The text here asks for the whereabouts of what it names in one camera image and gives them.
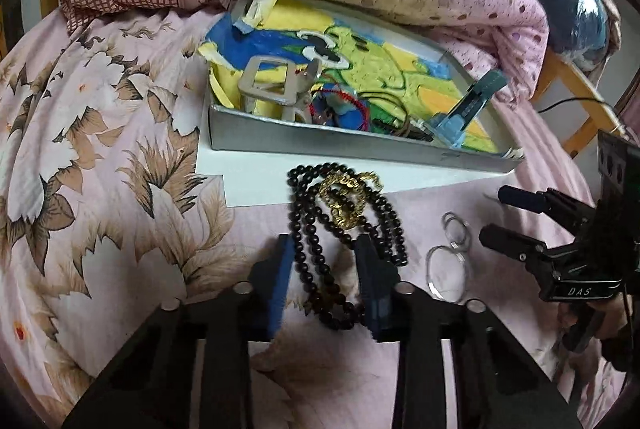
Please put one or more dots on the person's right hand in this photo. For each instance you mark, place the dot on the person's right hand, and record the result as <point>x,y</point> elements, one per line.
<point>610,319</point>

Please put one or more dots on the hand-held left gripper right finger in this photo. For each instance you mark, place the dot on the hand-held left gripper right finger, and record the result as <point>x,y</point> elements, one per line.
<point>372,279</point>

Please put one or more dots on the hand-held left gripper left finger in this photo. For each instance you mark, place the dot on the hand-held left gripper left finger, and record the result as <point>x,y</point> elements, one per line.
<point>280,279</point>

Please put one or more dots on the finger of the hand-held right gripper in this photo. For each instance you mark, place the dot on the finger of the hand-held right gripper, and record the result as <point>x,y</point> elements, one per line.
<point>520,199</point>
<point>505,241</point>

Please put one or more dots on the yellow green cartoon painting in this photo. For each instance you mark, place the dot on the yellow green cartoon painting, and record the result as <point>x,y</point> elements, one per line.
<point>400,69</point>

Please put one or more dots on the blue plush in plastic bag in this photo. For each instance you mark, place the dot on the blue plush in plastic bag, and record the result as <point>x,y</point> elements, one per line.
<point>575,9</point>

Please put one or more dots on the grey shallow box tray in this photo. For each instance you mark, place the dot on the grey shallow box tray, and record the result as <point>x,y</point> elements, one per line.
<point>350,144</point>

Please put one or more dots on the grey hair claw clip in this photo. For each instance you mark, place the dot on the grey hair claw clip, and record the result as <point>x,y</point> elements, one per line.
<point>280,91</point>

